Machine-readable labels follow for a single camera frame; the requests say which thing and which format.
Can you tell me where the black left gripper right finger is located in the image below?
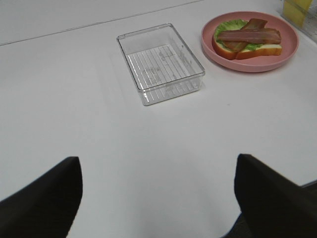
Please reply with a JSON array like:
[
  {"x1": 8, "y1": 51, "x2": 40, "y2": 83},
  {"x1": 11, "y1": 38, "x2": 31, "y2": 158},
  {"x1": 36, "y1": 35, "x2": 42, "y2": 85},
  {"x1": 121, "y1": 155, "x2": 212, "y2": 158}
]
[{"x1": 234, "y1": 154, "x2": 317, "y2": 238}]

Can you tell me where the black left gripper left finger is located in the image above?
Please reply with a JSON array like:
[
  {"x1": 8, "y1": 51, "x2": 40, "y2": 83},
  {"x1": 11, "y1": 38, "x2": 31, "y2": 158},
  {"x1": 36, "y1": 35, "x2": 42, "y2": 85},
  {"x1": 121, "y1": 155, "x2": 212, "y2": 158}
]
[{"x1": 0, "y1": 157, "x2": 83, "y2": 238}]

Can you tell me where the bread slice tray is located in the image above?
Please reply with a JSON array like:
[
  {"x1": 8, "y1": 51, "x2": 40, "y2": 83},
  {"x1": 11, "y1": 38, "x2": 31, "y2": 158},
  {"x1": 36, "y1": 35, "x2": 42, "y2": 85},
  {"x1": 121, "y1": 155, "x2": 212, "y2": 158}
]
[{"x1": 212, "y1": 36, "x2": 282, "y2": 60}]

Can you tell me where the bacon strip tray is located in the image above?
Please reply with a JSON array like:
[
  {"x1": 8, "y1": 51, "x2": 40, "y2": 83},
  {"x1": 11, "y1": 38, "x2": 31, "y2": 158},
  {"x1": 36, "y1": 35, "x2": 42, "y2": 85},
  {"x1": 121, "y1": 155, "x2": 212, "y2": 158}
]
[
  {"x1": 217, "y1": 28, "x2": 282, "y2": 44},
  {"x1": 221, "y1": 18, "x2": 267, "y2": 52}
]

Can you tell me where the green lettuce leaf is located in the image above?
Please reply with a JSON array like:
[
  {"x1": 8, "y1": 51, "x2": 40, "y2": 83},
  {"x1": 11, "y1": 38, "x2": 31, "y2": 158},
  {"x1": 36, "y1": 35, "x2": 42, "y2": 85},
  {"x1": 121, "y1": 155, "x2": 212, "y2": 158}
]
[{"x1": 214, "y1": 19, "x2": 263, "y2": 47}]

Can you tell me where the yellow cheese slice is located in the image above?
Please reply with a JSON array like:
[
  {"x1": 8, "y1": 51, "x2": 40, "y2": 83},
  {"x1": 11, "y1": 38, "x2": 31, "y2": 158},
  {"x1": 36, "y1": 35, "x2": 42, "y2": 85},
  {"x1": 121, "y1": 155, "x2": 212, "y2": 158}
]
[{"x1": 282, "y1": 0, "x2": 313, "y2": 27}]

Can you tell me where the pink round plate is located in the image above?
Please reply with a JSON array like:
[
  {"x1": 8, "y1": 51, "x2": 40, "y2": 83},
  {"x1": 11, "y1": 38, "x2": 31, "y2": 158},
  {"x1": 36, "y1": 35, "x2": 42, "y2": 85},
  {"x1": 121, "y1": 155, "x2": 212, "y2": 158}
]
[{"x1": 201, "y1": 11, "x2": 299, "y2": 72}]

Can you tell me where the clear plastic left tray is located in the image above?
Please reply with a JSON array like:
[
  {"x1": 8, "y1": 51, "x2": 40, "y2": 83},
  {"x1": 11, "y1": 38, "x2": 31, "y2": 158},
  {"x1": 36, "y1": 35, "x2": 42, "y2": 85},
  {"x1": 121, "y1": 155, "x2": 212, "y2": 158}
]
[{"x1": 116, "y1": 23, "x2": 205, "y2": 106}]

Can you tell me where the clear plastic tray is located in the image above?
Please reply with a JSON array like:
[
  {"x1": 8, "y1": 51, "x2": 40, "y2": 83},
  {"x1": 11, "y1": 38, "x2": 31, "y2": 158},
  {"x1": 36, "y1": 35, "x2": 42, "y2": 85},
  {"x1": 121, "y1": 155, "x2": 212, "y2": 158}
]
[
  {"x1": 281, "y1": 0, "x2": 317, "y2": 43},
  {"x1": 116, "y1": 23, "x2": 205, "y2": 106}
]

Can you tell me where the clear plastic right tray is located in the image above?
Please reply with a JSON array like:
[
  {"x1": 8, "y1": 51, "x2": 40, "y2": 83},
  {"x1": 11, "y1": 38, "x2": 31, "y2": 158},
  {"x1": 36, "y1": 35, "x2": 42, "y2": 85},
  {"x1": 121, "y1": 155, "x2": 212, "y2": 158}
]
[{"x1": 281, "y1": 0, "x2": 317, "y2": 43}]

